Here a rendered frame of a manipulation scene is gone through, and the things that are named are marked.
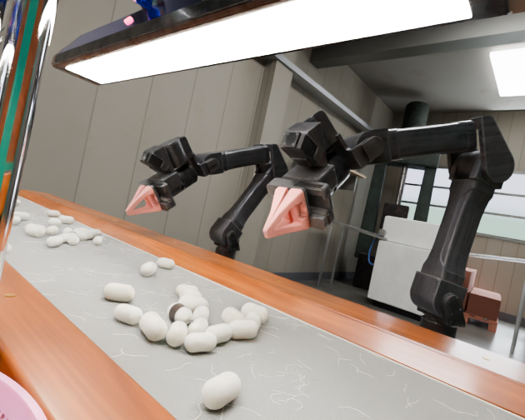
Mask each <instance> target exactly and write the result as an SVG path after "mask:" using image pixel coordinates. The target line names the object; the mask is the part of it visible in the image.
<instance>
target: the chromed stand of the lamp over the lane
mask: <svg viewBox="0 0 525 420"><path fill-rule="evenodd" d="M7 1H9V0H0V280H1V276H2V272H3V264H4V260H5V256H6V252H7V248H8V240H9V236H10V232H11V228H12V224H13V216H14V213H15V208H16V204H17V200H18V193H19V188H20V184H21V180H22V175H23V169H24V164H25V160H26V156H27V151H28V144H29V140H30V136H31V131H32V128H33V120H34V116H35V112H36V108H37V104H38V96H39V92H40V88H41V84H42V80H43V72H44V68H45V64H46V60H47V55H48V48H49V44H50V40H51V36H52V31H53V24H54V20H55V16H56V11H57V7H58V0H10V3H9V8H8V12H7V19H6V23H5V27H4V28H3V29H2V25H3V18H4V13H5V9H6V5H7ZM133 1H134V2H135V3H137V4H138V5H140V6H141V7H142V10H143V11H145V10H148V9H150V8H152V7H155V6H157V5H158V4H159V3H160V2H161V1H163V0H133ZM1 29H2V30H1Z"/></svg>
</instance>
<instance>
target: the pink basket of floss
mask: <svg viewBox="0 0 525 420"><path fill-rule="evenodd" d="M0 420H47V418H46V416H45V414H44V412H43V410H42V409H41V408H40V407H39V406H38V404H37V402H36V401H35V400H34V399H33V397H32V396H31V395H30V394H29V393H28V392H27V391H26V390H25V389H24V388H22V387H21V386H20V385H19V384H18V383H16V382H15V381H13V380H12V379H11V378H10V377H8V376H7V375H5V374H3V373H1V372H0Z"/></svg>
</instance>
